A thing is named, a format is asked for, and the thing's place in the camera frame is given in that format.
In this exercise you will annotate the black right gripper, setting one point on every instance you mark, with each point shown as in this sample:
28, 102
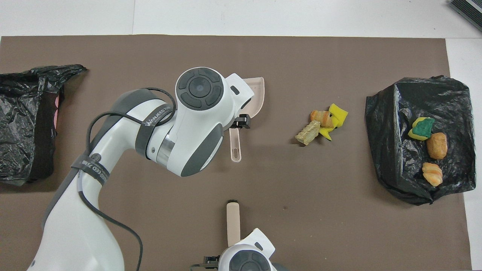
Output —
211, 262

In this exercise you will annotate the beige plastic dustpan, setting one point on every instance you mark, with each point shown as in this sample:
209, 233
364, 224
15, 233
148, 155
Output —
259, 94

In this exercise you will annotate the beige hand brush black bristles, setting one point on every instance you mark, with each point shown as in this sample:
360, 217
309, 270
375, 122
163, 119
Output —
233, 222

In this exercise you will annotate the pale ridged bread piece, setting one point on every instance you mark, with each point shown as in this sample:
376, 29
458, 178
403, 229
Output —
308, 132

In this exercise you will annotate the orange striped croissant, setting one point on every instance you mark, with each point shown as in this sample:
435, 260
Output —
320, 117

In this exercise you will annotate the yellow sponge piece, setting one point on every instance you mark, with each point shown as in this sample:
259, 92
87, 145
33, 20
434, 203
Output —
326, 133
339, 114

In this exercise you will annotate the yellow green scouring sponge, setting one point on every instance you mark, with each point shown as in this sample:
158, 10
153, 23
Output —
421, 128

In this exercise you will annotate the brown oval bread roll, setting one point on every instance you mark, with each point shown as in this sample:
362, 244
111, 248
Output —
437, 146

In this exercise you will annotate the golden croissant bread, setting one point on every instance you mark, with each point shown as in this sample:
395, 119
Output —
432, 174

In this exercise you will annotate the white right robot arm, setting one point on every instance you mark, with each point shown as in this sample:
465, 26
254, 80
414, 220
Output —
248, 256

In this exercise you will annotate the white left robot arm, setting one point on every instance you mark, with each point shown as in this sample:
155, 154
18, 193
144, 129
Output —
188, 124

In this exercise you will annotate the black bag lined pink bin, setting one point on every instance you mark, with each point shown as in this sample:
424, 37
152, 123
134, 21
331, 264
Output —
19, 113

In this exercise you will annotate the brown table mat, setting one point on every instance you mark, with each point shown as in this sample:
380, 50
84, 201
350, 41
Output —
301, 56

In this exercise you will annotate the dark ribbed panel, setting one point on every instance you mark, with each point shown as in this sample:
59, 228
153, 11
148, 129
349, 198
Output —
469, 9

